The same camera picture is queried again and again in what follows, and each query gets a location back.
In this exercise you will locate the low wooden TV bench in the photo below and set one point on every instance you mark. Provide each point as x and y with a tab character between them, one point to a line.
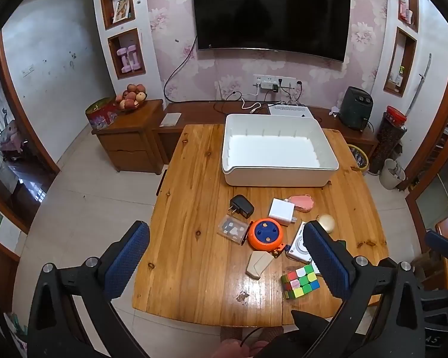
215	112

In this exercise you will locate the yellow rimmed waste bin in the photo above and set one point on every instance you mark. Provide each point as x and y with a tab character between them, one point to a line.
360	157

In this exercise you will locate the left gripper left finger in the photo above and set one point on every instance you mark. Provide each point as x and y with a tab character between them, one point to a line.
121	259

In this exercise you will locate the red round tin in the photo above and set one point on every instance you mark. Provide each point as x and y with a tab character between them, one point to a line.
102	113

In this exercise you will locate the fruit bowl with apples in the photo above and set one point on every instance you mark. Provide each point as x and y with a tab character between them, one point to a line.
132	98

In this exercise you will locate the multicolour Rubik's cube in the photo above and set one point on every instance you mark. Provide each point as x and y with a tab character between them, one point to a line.
299	282

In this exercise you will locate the gold round compact case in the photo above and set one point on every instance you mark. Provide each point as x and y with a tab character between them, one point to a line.
327	222

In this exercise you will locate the clear plastic small box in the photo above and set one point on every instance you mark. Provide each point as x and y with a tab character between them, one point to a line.
233	229

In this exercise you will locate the white plastic storage bin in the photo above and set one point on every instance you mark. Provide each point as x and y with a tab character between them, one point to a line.
276	151

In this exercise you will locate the white router box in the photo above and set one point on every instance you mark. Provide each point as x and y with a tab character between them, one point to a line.
290	110

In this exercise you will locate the pink dumbbells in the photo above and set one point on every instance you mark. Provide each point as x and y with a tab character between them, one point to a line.
129	59

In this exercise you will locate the white small bucket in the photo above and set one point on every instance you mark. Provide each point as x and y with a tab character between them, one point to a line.
392	174

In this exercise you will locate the wooden round table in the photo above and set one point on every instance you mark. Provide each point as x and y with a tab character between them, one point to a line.
202	233

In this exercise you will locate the black power adapter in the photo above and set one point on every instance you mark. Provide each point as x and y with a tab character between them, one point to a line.
241	205

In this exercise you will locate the white power adapter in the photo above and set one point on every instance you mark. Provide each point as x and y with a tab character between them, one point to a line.
282	211

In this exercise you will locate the orange round tape measure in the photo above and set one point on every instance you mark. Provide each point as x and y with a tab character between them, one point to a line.
266	235

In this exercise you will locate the beige small box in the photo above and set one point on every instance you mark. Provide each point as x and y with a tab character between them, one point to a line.
257	263

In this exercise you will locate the pink correction tape dispenser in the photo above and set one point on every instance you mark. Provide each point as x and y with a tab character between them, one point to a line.
303	203

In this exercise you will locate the wooden side cabinet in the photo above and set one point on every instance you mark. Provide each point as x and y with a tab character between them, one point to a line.
130	142

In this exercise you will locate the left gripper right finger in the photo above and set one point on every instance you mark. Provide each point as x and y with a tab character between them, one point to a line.
330	258

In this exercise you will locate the dark stand with red lid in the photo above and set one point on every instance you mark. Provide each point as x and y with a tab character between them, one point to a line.
392	129

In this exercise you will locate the black wall television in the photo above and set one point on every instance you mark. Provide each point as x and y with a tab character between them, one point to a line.
314	27

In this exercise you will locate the white wall power strip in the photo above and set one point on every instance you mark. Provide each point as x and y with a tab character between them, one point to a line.
268	82

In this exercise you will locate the white children's digital camera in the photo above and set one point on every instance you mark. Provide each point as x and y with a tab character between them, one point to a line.
297	250

